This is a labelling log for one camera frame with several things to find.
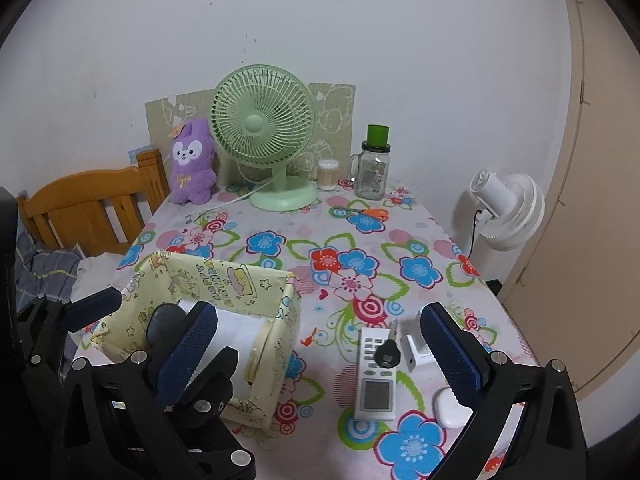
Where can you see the white remote control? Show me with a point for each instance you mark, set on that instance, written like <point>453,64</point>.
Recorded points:
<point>376,392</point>

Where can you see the beige wooden door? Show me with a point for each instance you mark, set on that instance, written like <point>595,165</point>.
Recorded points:
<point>600,210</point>

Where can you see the light blue paper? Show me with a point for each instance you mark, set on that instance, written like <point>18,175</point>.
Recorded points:
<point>134,154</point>

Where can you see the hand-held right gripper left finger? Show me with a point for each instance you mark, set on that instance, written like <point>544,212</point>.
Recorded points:
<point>187,345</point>

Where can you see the green desk fan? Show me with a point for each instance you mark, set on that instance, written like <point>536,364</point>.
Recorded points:
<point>255,122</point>

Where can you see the orange scissors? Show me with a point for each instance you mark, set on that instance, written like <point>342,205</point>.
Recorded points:
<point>372,214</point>

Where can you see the white box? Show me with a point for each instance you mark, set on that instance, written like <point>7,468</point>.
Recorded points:
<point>240,340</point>

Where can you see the beige printed board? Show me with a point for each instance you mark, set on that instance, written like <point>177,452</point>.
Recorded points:
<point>332,120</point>

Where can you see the black key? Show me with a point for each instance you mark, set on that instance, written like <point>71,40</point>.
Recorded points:
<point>388,355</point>

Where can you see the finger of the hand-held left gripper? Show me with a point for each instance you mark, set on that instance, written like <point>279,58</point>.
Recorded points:
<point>95,305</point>
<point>220,375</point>

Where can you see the white rounded earbuds case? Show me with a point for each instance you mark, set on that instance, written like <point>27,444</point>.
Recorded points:
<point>450,410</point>

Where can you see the wooden chair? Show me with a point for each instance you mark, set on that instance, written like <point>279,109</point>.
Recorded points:
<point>75,195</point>

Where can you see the cotton swab container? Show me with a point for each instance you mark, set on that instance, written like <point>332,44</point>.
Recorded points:
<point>328,175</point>

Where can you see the dark grey round object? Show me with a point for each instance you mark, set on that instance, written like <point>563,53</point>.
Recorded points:
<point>165,321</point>

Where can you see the white cloth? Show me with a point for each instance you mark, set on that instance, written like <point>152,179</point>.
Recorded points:
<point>97,270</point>

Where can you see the white standing fan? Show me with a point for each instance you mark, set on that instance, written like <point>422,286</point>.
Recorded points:
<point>515,210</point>

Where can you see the yellow printed storage box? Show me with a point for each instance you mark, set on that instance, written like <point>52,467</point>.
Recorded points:
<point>280,355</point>

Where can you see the grey striped bedding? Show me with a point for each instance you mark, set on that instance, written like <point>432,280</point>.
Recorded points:
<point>45,265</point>

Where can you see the floral tablecloth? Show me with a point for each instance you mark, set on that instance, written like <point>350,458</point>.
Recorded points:
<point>320,270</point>

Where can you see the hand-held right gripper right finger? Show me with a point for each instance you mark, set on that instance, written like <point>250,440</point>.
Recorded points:
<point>450,355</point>

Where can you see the white charger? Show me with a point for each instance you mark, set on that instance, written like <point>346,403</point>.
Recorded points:
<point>414,345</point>

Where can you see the purple plush toy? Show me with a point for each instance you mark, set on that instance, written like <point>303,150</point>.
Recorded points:
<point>192,160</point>

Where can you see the glass jar with green lid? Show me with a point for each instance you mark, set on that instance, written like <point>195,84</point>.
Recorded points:
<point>372,172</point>

